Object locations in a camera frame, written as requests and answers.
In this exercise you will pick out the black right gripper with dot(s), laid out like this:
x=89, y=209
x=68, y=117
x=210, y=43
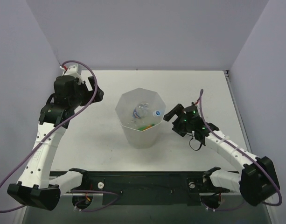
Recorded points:
x=179, y=119

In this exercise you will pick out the clear bottle blue Pepsi label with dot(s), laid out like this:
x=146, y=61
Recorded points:
x=136, y=115

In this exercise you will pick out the clear bottle white cap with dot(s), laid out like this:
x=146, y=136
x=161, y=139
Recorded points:
x=152, y=117

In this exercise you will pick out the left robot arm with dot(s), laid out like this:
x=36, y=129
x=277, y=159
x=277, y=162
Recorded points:
x=33, y=187

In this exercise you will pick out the green plastic bottle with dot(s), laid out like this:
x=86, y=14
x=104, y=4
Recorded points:
x=142, y=128

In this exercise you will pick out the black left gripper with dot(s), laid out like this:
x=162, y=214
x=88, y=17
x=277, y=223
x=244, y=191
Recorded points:
x=87, y=91

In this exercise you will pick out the aluminium table side rail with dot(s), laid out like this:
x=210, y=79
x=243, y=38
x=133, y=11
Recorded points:
x=246, y=140

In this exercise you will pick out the black table front rail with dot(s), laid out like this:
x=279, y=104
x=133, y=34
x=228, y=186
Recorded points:
x=150, y=188

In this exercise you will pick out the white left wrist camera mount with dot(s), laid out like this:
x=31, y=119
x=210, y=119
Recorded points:
x=73, y=70

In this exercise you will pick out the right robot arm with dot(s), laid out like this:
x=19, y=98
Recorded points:
x=255, y=178

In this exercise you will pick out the white octagonal bin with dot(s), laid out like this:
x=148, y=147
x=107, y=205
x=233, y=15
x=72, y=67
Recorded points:
x=124, y=109

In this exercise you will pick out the clear crushed bottle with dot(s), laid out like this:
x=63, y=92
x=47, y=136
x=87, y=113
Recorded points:
x=142, y=106

